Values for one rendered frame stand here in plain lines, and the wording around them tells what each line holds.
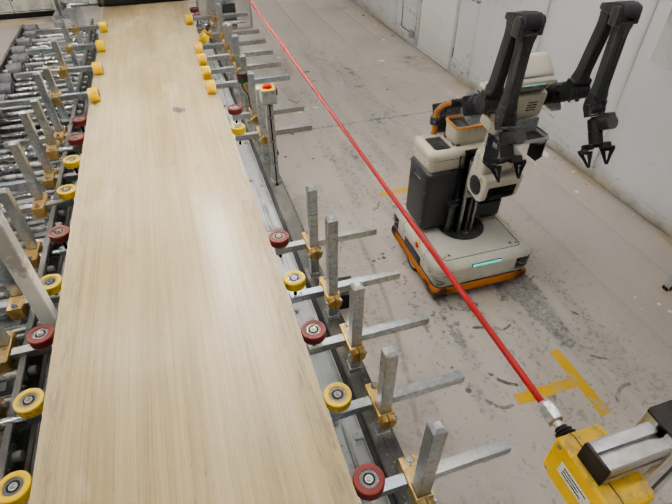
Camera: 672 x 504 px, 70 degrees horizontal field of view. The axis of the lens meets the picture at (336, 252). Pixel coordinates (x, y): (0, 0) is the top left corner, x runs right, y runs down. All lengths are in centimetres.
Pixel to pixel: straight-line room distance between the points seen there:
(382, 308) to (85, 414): 179
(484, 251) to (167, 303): 185
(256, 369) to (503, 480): 132
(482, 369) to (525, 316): 49
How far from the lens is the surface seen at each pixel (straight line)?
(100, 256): 203
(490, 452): 148
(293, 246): 195
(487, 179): 256
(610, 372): 294
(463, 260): 283
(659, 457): 55
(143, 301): 178
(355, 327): 154
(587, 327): 310
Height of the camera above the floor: 210
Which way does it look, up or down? 41 degrees down
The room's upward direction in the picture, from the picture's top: straight up
